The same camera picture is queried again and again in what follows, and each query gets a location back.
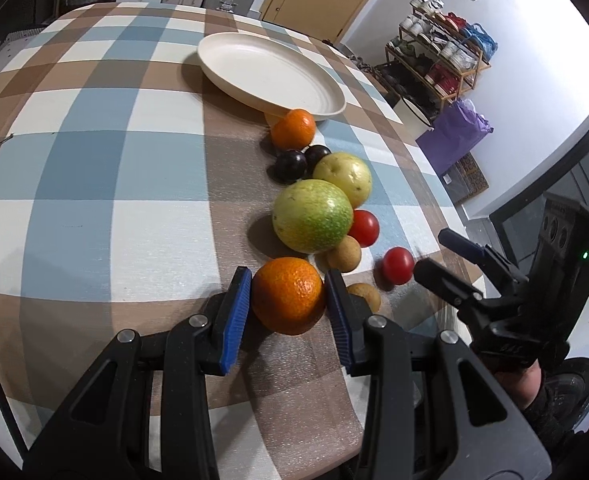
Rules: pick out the person's right hand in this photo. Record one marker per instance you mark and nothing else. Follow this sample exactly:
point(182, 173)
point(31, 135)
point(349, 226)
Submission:
point(522, 387)

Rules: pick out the small orange mandarin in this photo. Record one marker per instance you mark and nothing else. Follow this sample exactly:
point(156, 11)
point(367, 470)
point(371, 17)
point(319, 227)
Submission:
point(296, 130)

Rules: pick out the red tomato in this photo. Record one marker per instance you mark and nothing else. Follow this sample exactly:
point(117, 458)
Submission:
point(398, 265)
point(365, 228)

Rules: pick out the dark plum right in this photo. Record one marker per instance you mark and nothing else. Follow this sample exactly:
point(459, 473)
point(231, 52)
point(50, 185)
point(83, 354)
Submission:
point(314, 154)

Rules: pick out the yellow green round fruit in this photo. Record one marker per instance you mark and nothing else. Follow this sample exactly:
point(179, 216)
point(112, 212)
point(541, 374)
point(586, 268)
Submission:
point(347, 172)

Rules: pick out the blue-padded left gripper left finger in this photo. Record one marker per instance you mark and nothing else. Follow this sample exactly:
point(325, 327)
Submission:
point(140, 411)

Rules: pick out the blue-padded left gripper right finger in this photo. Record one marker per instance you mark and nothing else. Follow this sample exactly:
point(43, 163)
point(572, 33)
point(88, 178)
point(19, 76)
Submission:
point(434, 411)

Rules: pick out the cream round plate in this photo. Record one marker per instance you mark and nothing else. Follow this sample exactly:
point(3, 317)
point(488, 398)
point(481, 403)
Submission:
point(268, 76)

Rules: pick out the checkered tablecloth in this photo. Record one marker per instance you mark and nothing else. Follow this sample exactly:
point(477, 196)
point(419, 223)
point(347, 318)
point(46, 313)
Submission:
point(131, 188)

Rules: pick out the dark plum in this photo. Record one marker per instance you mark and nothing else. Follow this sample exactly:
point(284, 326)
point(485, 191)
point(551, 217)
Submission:
point(290, 166)
point(314, 154)

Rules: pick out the dark plum left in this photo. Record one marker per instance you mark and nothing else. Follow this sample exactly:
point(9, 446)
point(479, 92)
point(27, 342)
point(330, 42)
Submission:
point(290, 166)

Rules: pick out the purple bag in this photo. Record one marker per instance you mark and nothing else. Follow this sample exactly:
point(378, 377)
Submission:
point(454, 133)

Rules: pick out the large green yellow fruit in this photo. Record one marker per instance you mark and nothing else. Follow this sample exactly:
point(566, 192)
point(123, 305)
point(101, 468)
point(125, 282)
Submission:
point(312, 216)

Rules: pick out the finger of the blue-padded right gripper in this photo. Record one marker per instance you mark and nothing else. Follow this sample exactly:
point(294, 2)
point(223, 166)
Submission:
point(498, 269)
point(449, 287)

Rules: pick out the large orange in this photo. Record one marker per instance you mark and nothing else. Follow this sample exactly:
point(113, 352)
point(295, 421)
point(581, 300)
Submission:
point(287, 296)

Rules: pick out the white trash bin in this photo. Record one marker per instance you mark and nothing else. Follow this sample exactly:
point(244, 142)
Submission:
point(412, 118)

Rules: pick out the brown longan fruit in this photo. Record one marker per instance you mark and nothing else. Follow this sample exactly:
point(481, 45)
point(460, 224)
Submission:
point(368, 292)
point(346, 256)

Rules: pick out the wooden shoe rack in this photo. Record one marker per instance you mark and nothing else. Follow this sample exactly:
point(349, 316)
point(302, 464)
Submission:
point(437, 56)

